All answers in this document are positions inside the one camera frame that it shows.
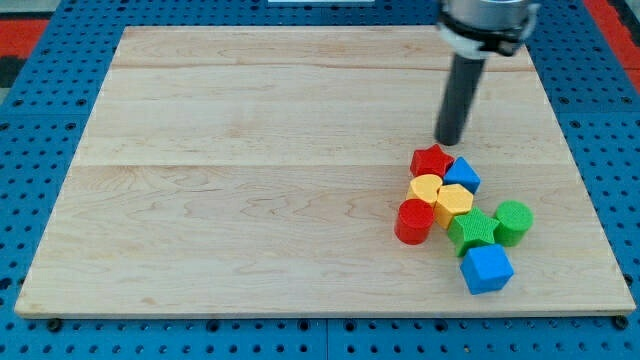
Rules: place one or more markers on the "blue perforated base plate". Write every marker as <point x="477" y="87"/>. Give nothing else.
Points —
<point x="49" y="103"/>

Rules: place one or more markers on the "green cylinder block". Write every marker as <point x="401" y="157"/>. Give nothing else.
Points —
<point x="515" y="220"/>

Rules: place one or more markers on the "green star block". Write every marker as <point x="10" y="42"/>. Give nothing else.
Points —
<point x="470" y="230"/>

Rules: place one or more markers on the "blue cube block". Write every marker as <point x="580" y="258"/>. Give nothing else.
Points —
<point x="486" y="269"/>

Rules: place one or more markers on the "light wooden board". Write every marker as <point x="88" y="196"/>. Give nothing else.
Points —
<point x="256" y="172"/>

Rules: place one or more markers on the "red star block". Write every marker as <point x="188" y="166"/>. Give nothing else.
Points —
<point x="431" y="161"/>

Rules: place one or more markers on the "yellow heart block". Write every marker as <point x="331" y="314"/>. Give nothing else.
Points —
<point x="424" y="187"/>

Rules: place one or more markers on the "blue triangle block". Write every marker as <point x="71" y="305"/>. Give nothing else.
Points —
<point x="462" y="173"/>

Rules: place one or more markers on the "yellow hexagon block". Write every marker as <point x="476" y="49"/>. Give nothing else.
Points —
<point x="452" y="200"/>

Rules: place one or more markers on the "red cylinder block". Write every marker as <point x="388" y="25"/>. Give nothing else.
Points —
<point x="414" y="221"/>

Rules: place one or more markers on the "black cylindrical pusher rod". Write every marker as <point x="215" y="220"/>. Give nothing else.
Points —
<point x="460" y="90"/>

